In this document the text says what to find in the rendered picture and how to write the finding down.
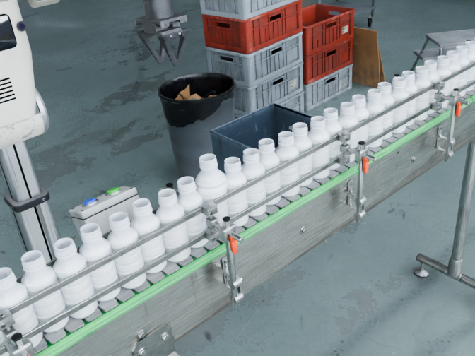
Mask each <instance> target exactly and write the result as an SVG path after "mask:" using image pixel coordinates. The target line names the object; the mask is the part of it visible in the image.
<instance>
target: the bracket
mask: <svg viewBox="0 0 475 356"><path fill-rule="evenodd" d="M433 84H435V85H434V88H433V89H434V90H437V92H436V93H435V94H434V99H436V101H435V102H433V103H432V109H431V110H434V111H436V112H437V111H439V110H441V109H442V103H441V102H439V100H442V99H444V100H449V105H450V106H451V110H450V121H449V127H448V132H447V137H444V136H442V135H441V131H442V125H439V127H438V135H439V136H440V137H439V138H437V141H436V147H438V150H441V151H444V153H443V157H444V159H445V160H444V161H445V162H449V161H450V158H451V157H452V156H453V155H454V153H453V151H452V149H453V145H454V144H455V139H454V138H453V131H454V126H455V116H458V117H459V116H460V112H461V107H462V104H463V105H469V104H470V101H466V100H461V99H460V98H461V95H460V94H459V88H454V89H453V94H452V95H451V96H446V95H444V93H442V92H440V90H442V89H443V88H444V87H445V82H442V81H436V82H434V83H433ZM337 135H339V139H338V141H340V142H342V144H341V145H340V152H342V154H341V155H339V156H337V158H338V162H337V164H340V165H343V166H344V165H347V164H348V163H350V156H349V155H346V153H348V152H350V153H353V154H355V157H354V159H355V161H358V174H357V194H355V193H353V192H352V186H353V180H350V181H348V188H347V191H350V194H349V195H348V196H347V205H348V204H349V205H350V208H352V209H354V210H356V212H355V213H354V217H355V219H356V222H357V223H361V222H362V218H364V217H365V216H366V212H365V211H364V210H365V203H366V201H367V199H366V197H365V196H364V195H363V173H368V165H369V160H372V161H373V162H376V161H377V158H376V157H374V156H372V155H368V148H366V147H365V141H359V142H358V149H357V150H355V149H352V148H351V145H349V144H347V143H346V142H347V141H349V140H351V133H349V132H347V131H341V132H339V133H338V134H337ZM440 138H443V139H446V140H445V145H446V149H442V148H440ZM166 188H167V189H174V190H175V193H176V196H178V195H179V191H178V190H176V189H175V188H173V183H167V184H166ZM352 195H353V196H356V198H355V200H354V203H355V204H356V207H354V206H352V204H351V203H352ZM201 207H202V210H203V214H204V215H206V216H207V217H208V218H206V225H207V226H208V227H210V228H209V229H208V230H206V231H204V232H205V233H206V239H207V240H209V241H210V242H211V243H212V242H215V241H216V240H217V239H220V238H221V239H222V240H223V241H224V242H225V247H226V254H227V256H225V257H224V258H222V259H221V262H222V268H223V270H224V269H225V271H226V273H224V274H223V279H224V284H226V283H227V286H228V288H229V289H230V290H231V295H230V300H231V302H232V303H233V307H234V308H238V307H239V306H240V303H239V302H241V301H242V300H243V299H244V294H243V292H242V289H241V285H242V278H241V277H239V276H238V275H236V270H235V257H234V254H236V253H237V252H238V243H237V241H238V242H240V243H242V242H243V241H244V238H243V237H241V236H240V235H238V234H237V232H236V225H235V224H234V223H232V222H231V221H230V217H229V216H225V217H223V225H222V224H220V223H219V222H218V218H216V217H215V216H213V215H214V214H216V213H217V212H218V209H217V205H216V204H215V203H213V202H211V201H209V202H207V203H205V204H203V205H201ZM217 228H218V229H217ZM13 324H15V320H14V318H13V315H12V313H11V312H10V311H9V310H8V308H6V309H4V310H2V311H0V331H2V333H3V335H4V338H5V339H6V341H7V343H5V344H4V345H5V346H6V349H7V351H8V353H9V355H10V356H33V355H35V349H34V347H33V344H32V342H31V341H30V339H29V338H24V339H23V335H22V333H18V332H17V330H16V329H15V328H14V326H13Z"/></svg>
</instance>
